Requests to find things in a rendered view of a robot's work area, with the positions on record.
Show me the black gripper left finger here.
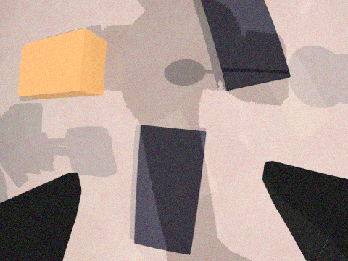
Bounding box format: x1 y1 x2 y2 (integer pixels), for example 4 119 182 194
0 172 81 261

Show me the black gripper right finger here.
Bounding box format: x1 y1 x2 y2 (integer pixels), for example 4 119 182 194
262 162 348 261

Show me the tan rectangular block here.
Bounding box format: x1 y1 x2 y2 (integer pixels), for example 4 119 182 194
18 28 107 99

